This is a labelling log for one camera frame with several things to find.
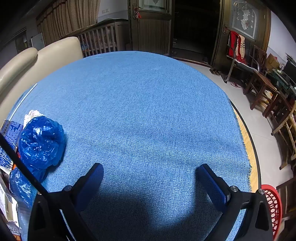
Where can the wooden crib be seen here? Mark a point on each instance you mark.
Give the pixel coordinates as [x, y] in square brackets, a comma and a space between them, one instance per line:
[101, 39]

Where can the blue woven tablecloth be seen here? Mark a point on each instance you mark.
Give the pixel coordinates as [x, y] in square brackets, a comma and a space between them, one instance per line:
[138, 115]

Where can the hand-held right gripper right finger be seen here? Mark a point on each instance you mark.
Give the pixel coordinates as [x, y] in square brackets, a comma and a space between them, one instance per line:
[210, 183]

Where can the dark wooden chair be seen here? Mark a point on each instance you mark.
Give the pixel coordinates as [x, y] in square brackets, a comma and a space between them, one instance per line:
[259, 58]

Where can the dark wooden side table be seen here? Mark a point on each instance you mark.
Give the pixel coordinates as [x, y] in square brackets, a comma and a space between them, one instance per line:
[286, 192]

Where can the black monitor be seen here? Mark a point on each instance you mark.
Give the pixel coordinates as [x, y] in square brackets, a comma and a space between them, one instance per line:
[290, 69]

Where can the white printed box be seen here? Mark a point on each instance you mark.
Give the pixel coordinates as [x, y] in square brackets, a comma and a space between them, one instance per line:
[2, 199]

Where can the brown cardboard box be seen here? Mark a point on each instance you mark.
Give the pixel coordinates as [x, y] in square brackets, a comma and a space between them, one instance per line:
[272, 61]

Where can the red plastic basket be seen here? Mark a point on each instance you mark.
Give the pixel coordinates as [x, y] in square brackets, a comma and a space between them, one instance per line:
[274, 204]

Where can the dark sandals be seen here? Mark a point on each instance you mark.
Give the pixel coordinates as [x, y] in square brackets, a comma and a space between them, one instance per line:
[215, 72]

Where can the red slipper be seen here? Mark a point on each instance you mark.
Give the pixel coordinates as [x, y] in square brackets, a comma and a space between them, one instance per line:
[234, 85]

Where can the metal frame chair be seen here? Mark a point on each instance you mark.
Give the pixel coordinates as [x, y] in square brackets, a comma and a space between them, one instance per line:
[233, 62]

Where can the round wooden table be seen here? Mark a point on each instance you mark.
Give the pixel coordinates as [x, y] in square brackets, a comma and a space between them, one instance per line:
[248, 148]

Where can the blue printed box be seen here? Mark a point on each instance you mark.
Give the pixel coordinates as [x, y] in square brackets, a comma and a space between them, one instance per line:
[11, 132]

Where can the brown door with glass pane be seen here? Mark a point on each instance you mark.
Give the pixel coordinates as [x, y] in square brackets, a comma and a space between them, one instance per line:
[150, 34]
[219, 46]

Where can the white board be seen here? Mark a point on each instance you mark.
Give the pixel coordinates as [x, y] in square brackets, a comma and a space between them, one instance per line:
[37, 41]

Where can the beige sofa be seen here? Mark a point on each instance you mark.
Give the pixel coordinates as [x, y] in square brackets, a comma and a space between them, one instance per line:
[46, 60]

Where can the black plastic bag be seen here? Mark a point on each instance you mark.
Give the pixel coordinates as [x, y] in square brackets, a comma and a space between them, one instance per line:
[4, 176]

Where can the dark wooden stool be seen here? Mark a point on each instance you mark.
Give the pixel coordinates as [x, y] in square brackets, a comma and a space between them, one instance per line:
[281, 102]
[261, 80]

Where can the cluttered green desk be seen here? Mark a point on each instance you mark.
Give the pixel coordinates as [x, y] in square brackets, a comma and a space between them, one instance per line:
[282, 81]

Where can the red striped garment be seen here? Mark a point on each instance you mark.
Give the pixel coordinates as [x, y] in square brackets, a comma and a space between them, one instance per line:
[234, 46]

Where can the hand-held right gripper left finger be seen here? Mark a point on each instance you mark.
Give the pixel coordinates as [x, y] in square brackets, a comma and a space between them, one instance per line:
[92, 180]

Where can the beige curtain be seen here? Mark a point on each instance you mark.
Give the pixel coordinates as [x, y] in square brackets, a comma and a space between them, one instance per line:
[67, 18]

